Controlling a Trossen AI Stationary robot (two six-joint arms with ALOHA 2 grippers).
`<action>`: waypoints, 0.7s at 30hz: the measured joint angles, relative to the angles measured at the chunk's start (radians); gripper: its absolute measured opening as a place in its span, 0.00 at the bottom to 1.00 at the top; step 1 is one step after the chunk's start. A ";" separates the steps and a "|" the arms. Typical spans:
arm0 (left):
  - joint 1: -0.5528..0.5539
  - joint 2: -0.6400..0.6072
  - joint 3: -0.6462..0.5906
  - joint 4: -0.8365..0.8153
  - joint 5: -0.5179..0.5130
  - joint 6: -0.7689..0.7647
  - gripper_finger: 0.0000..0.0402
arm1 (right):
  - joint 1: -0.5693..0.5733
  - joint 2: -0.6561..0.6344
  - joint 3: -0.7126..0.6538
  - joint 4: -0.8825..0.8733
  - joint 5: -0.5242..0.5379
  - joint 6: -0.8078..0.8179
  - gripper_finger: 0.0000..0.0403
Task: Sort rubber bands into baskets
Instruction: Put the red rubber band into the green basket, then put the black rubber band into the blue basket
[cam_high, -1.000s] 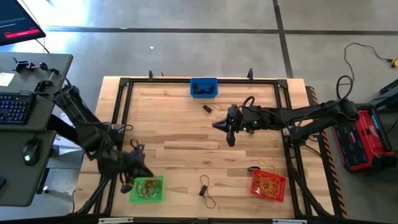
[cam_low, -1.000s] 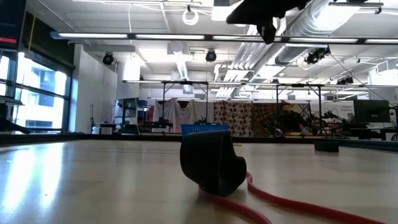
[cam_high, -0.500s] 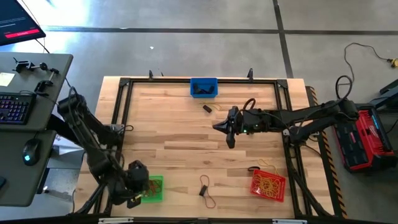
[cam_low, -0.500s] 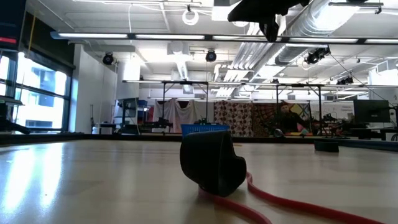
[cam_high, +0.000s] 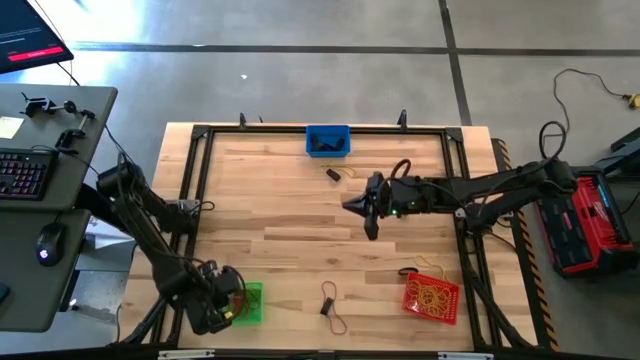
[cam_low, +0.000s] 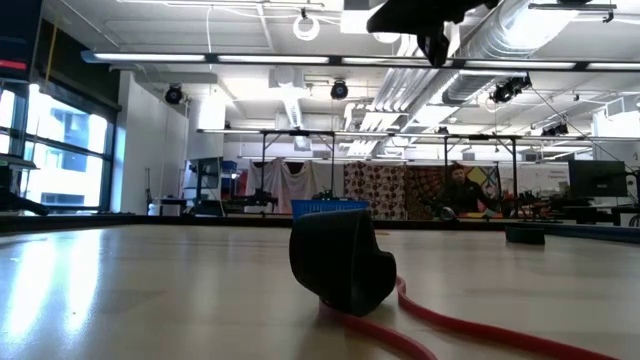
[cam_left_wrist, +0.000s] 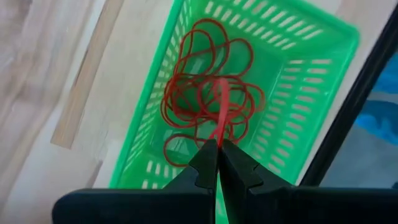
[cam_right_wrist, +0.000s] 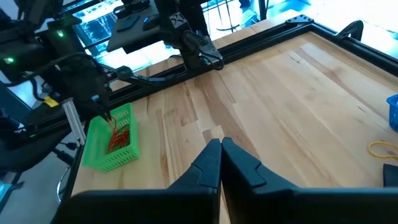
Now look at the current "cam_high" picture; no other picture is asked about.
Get black binder clip with band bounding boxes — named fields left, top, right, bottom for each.
left=319, top=279, right=349, bottom=336

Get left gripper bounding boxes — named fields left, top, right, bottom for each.
left=191, top=264, right=247, bottom=336

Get green plastic basket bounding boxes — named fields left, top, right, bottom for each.
left=232, top=281, right=265, bottom=328

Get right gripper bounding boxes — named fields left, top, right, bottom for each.
left=342, top=172, right=454, bottom=241

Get dark blue stand leg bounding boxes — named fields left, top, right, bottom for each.
left=593, top=125, right=640, bottom=176

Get black floor cable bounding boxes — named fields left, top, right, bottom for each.
left=541, top=67, right=629, bottom=151

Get black keyboard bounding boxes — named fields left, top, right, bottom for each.
left=0, top=148, right=59, bottom=202

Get grey desk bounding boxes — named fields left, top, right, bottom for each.
left=0, top=83, right=119, bottom=211
left=0, top=208, right=92, bottom=334

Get silver edge bracket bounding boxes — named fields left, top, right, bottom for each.
left=437, top=351, right=495, bottom=360
left=157, top=349, right=217, bottom=360

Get black monitor red bar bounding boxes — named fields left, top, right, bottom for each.
left=0, top=0, right=75, bottom=75

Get red plastic basket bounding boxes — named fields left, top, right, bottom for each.
left=401, top=271, right=461, bottom=327

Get black computer mouse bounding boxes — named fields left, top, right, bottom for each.
left=35, top=222, right=68, bottom=268

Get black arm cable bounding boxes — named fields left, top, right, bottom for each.
left=538, top=119, right=569, bottom=161
left=112, top=152, right=216, bottom=266

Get red black tool case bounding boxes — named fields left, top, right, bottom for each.
left=538, top=172, right=639, bottom=279

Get black desk clamp mount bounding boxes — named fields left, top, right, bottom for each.
left=20, top=92, right=79, bottom=119
left=54, top=109, right=97, bottom=152

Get yellow black hazard strip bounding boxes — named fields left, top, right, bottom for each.
left=492, top=137, right=560, bottom=352

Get black aluminium table frame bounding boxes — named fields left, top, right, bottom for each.
left=117, top=123, right=539, bottom=351

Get blue plastic basket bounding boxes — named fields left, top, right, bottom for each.
left=305, top=124, right=352, bottom=158

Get pale sticky note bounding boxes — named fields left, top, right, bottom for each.
left=0, top=116, right=25, bottom=141

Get white papers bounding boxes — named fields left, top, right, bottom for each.
left=83, top=214, right=139, bottom=251

